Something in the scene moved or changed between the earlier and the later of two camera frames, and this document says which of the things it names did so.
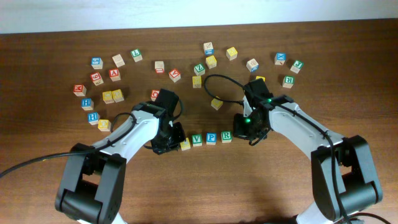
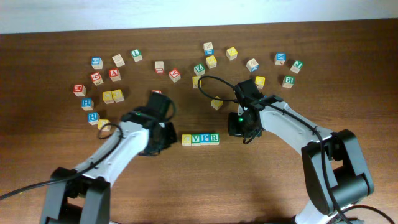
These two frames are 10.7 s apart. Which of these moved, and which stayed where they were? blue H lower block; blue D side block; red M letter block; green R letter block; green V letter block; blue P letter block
Moved: blue P letter block; green R letter block
Stayed: red M letter block; green V letter block; blue H lower block; blue D side block
